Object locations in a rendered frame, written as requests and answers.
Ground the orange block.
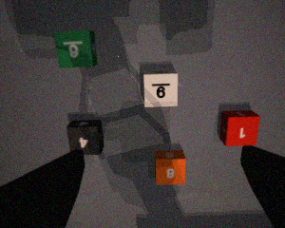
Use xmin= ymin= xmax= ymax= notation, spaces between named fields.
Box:
xmin=155 ymin=150 xmax=186 ymax=185

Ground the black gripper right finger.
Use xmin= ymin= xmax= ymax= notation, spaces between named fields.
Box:
xmin=240 ymin=145 xmax=285 ymax=228

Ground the green block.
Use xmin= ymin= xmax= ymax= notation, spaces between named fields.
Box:
xmin=54 ymin=30 xmax=97 ymax=67

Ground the red block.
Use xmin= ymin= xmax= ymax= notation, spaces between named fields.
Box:
xmin=220 ymin=110 xmax=260 ymax=146

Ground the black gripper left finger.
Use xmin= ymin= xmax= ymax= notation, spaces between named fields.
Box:
xmin=0 ymin=149 xmax=85 ymax=228

